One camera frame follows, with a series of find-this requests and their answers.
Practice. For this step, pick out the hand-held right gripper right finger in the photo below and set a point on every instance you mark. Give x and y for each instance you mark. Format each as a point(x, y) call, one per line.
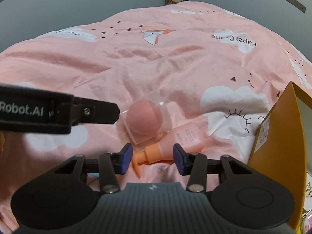
point(179, 159)

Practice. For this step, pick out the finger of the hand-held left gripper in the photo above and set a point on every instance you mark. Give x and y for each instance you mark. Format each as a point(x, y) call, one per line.
point(97, 113)

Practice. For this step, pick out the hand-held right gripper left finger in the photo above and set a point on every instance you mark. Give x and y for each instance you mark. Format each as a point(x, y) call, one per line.
point(126, 159)

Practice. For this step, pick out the pink pump bottle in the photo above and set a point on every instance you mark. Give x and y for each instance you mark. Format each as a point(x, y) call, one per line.
point(190, 136)

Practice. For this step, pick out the pink sponge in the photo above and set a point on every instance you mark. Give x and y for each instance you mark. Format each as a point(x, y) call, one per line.
point(143, 117)

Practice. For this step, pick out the yellow cardboard box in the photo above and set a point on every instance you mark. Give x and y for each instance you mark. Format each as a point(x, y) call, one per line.
point(280, 151)

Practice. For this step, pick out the pink printed blanket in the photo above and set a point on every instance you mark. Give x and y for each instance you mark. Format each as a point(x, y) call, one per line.
point(146, 61)

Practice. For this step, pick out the white printed package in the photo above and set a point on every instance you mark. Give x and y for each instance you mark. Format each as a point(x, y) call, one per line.
point(308, 187)

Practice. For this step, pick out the grey wall strip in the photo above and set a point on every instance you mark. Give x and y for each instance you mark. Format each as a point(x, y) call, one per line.
point(291, 0)

